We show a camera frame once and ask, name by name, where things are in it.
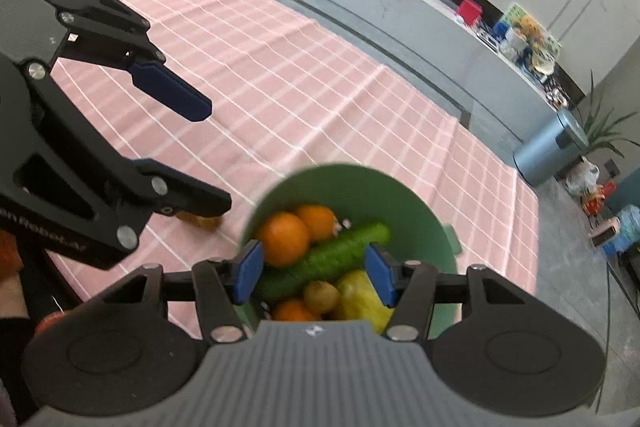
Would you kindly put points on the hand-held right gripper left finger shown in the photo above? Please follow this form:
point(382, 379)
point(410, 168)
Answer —
point(250, 269)

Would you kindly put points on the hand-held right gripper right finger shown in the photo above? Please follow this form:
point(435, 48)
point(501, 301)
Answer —
point(380, 274)

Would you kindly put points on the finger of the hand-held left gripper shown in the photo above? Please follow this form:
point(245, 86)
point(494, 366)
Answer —
point(170, 89)
point(175, 194)

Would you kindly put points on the yellow-green mango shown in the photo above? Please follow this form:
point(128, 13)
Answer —
point(360, 302)

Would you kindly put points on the small brown longan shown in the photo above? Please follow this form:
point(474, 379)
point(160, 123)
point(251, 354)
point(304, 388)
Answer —
point(200, 222)

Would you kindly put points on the orange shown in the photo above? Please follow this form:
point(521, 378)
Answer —
point(295, 311)
point(320, 219)
point(285, 239)

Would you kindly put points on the green cucumber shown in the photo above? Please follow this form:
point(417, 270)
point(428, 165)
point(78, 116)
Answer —
point(325, 254)

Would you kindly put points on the brown kiwi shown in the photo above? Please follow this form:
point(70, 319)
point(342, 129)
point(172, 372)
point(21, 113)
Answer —
point(322, 294)

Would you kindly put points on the green colander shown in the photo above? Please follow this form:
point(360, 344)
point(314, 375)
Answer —
point(350, 192)

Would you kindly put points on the pink checked tablecloth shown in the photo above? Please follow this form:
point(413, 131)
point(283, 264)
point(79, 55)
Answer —
point(300, 82)

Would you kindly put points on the blue-grey trash can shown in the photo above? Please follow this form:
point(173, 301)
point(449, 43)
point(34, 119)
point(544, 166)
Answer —
point(550, 147)

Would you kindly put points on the white plastic bag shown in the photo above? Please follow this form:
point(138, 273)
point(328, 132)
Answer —
point(582, 177)

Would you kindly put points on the red gift bag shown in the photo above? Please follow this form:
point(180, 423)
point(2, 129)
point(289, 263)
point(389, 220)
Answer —
point(595, 203)

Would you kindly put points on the small white heater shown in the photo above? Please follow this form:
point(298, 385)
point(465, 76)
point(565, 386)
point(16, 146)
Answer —
point(605, 233)

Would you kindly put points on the grey marble media console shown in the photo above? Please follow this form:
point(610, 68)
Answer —
point(400, 12)

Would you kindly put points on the blue water jug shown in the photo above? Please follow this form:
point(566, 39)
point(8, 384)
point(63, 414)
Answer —
point(629, 222)

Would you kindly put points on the long-leaf potted plant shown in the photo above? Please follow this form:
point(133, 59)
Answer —
point(602, 127)

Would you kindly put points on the red box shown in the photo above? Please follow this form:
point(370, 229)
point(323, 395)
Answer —
point(470, 10)

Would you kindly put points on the brown teddy bear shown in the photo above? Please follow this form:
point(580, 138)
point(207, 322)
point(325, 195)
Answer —
point(527, 29)

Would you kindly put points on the colourful picture board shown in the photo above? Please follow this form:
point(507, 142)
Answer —
point(515, 13)

